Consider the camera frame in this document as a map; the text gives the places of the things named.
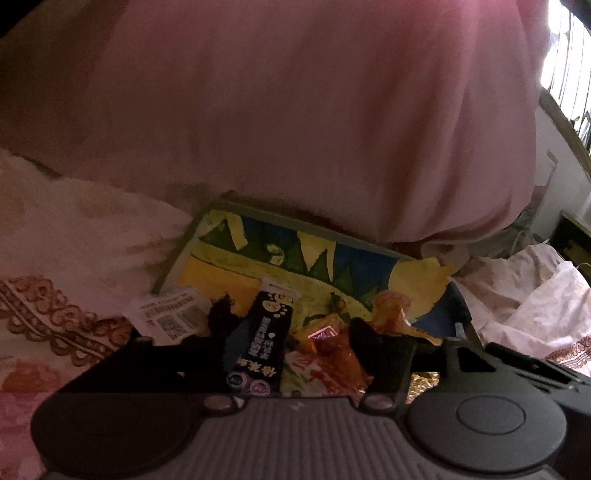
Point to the black snack packet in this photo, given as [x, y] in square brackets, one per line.
[268, 332]

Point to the white paper with QR code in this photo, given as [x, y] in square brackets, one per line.
[171, 316]

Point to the gold foil snack packet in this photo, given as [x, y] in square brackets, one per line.
[392, 316]

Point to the pink pillow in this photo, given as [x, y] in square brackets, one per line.
[277, 115]

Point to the floral bedsheet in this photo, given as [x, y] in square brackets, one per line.
[69, 221]

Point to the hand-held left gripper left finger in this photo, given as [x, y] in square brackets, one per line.
[235, 345]

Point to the cardboard box with colourful lining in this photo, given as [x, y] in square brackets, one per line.
[207, 272]

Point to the window grille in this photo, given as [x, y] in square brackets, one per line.
[568, 69]

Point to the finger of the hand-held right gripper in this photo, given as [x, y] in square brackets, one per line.
[531, 364]

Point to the orange snack packet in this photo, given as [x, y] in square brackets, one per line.
[332, 360]

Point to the dark box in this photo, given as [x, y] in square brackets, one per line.
[572, 240]

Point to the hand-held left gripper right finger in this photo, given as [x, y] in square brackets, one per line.
[365, 342]

